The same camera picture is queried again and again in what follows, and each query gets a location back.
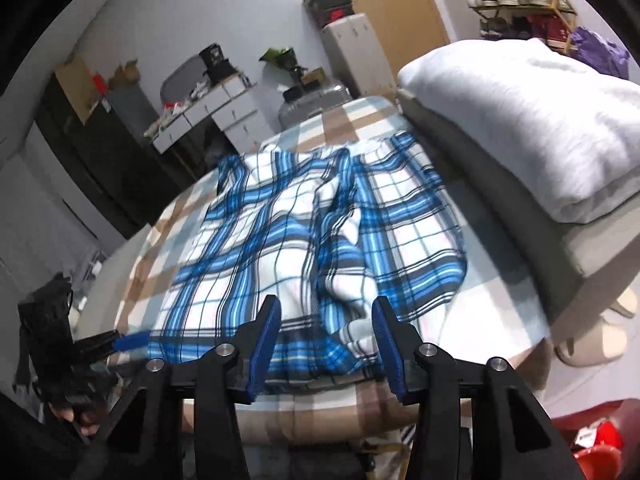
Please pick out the clutter of small desk items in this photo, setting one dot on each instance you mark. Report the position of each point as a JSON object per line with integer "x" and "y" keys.
{"x": 175, "y": 110}

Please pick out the wooden shoe rack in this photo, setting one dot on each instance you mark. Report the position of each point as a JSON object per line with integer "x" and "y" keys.
{"x": 515, "y": 0}

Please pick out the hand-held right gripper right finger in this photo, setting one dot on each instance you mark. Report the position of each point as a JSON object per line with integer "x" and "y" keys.
{"x": 387, "y": 350}

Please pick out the blue plaid shirt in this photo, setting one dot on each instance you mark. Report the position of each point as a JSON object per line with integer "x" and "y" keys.
{"x": 300, "y": 240}

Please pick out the brown cardboard box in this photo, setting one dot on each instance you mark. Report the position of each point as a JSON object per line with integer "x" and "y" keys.
{"x": 312, "y": 76}

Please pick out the white desk with drawers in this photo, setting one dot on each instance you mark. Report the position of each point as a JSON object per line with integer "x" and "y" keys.
{"x": 210, "y": 110}

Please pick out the dark green bouquet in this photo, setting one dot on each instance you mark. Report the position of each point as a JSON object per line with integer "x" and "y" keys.
{"x": 280, "y": 60}

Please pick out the purple plastic bag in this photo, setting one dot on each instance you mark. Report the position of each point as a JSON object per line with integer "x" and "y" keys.
{"x": 600, "y": 50}

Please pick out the flat brown cardboard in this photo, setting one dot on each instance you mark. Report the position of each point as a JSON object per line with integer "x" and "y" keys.
{"x": 80, "y": 85}

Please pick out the white folded blanket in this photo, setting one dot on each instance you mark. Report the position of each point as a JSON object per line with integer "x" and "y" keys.
{"x": 540, "y": 125}

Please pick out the black wardrobe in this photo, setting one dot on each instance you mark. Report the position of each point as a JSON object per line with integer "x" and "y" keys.
{"x": 95, "y": 160}

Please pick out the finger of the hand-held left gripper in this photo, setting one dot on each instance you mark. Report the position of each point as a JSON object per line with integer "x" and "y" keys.
{"x": 131, "y": 342}

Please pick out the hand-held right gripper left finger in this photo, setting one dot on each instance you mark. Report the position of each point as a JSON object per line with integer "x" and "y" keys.
{"x": 265, "y": 345}

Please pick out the red plastic stool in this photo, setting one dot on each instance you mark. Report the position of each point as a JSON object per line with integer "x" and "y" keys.
{"x": 600, "y": 445}

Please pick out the grey oval mirror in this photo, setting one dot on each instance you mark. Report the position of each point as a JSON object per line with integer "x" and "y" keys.
{"x": 182, "y": 80}

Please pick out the black red shoe box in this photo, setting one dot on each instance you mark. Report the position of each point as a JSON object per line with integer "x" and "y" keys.
{"x": 334, "y": 15}

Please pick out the silver suitcase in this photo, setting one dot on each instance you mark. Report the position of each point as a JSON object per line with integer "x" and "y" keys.
{"x": 315, "y": 102}

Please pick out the person's left hand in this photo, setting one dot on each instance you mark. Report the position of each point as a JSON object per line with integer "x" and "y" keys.
{"x": 85, "y": 420}

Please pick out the white storage cabinet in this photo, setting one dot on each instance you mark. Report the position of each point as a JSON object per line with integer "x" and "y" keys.
{"x": 357, "y": 55}

